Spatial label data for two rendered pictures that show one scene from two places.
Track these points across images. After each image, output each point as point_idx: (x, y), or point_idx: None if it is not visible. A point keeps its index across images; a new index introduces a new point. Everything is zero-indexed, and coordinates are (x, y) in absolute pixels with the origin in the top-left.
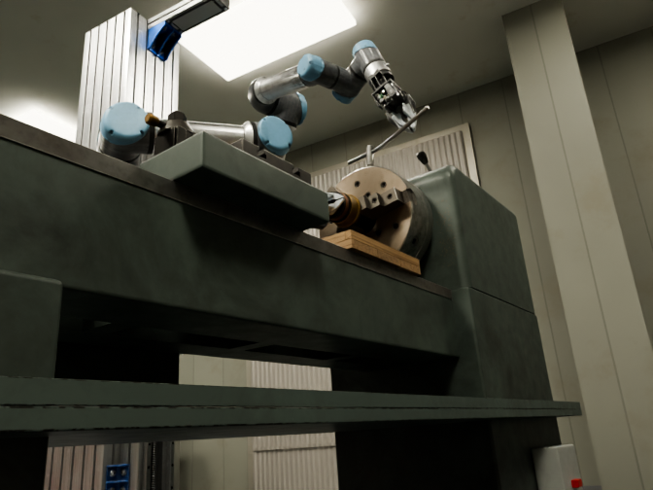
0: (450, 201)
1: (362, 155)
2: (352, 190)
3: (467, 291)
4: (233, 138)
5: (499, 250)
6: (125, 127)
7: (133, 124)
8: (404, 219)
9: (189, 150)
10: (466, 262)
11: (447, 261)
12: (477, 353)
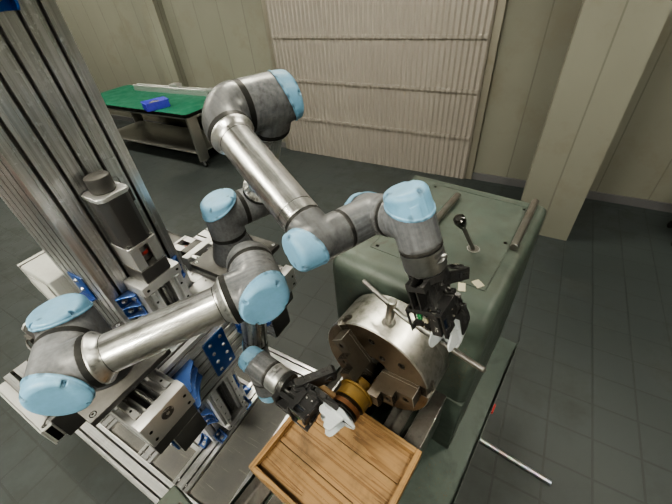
0: (472, 354)
1: (382, 300)
2: (365, 341)
3: (460, 408)
4: (211, 327)
5: (508, 302)
6: (65, 408)
7: (72, 402)
8: (417, 402)
9: None
10: (468, 389)
11: (450, 382)
12: (452, 431)
